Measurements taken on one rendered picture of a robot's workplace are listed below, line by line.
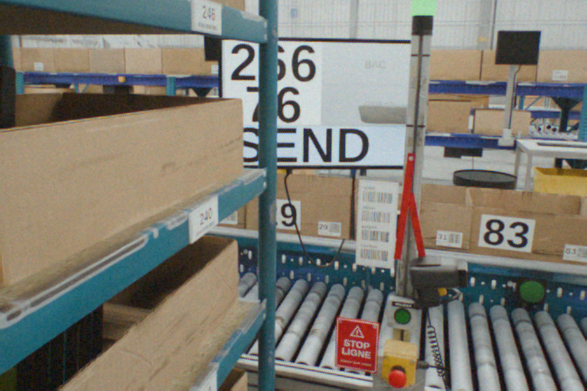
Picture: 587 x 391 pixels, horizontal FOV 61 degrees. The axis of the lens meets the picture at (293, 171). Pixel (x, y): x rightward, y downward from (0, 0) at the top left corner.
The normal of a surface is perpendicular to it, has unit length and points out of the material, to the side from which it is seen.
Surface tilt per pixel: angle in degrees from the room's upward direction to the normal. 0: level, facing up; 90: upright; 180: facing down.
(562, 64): 85
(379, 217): 90
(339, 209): 90
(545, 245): 91
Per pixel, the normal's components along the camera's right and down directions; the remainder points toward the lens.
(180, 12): 0.96, 0.07
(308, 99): 0.07, 0.14
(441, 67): -0.26, 0.19
